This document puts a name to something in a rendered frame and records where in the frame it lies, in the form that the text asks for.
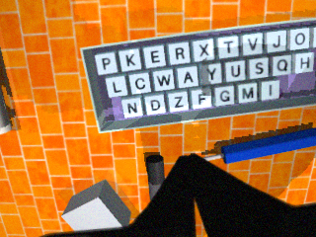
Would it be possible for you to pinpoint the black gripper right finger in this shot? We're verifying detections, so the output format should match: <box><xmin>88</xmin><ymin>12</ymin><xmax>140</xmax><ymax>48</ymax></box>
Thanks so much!
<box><xmin>189</xmin><ymin>154</ymin><xmax>316</xmax><ymax>237</ymax></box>

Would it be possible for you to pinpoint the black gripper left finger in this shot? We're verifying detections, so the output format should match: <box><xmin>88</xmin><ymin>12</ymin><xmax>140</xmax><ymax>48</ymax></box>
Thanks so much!
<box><xmin>40</xmin><ymin>155</ymin><xmax>197</xmax><ymax>237</ymax></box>

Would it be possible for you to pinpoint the blue stylus with grey tip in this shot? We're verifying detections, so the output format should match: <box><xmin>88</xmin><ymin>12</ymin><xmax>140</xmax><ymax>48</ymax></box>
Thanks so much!
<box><xmin>203</xmin><ymin>127</ymin><xmax>316</xmax><ymax>164</ymax></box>

